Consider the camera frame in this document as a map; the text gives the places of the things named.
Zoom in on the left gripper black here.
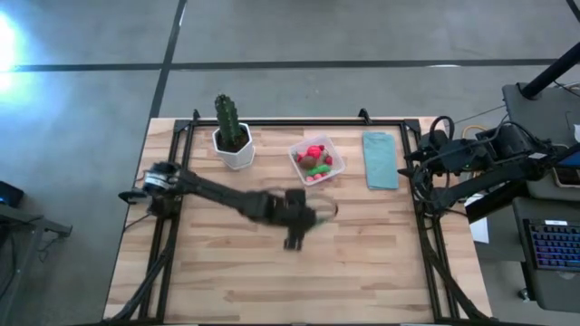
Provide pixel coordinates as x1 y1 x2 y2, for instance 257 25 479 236
260 188 340 231

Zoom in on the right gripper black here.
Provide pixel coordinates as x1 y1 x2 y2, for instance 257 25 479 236
397 132 455 180

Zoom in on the clear plastic tupperware container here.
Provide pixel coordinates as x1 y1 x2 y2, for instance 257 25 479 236
287 132 347 187

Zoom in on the teal folded cloth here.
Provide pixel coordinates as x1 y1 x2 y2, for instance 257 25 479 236
362 130 401 191

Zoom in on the white paper sheet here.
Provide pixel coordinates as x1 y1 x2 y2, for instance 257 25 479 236
469 194 491 245

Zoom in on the white hexagonal planter pot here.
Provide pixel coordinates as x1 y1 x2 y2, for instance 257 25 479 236
211 121 256 171

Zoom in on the green cactus plant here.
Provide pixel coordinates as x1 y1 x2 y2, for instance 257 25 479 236
214 93 246 149

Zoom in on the tablet with tan case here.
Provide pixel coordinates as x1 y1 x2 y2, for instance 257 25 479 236
555 149 580 189

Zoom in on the black pole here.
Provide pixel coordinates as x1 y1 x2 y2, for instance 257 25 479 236
519 42 580 100

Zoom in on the backlit rainbow keyboard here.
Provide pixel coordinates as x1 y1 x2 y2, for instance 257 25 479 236
523 218 580 275

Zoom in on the grey desk with keyboard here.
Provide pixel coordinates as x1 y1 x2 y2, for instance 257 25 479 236
511 197 580 314

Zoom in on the black device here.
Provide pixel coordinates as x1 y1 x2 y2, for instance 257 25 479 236
0 179 26 208

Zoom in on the black aluminium table frame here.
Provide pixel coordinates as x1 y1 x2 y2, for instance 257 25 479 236
106 107 493 325

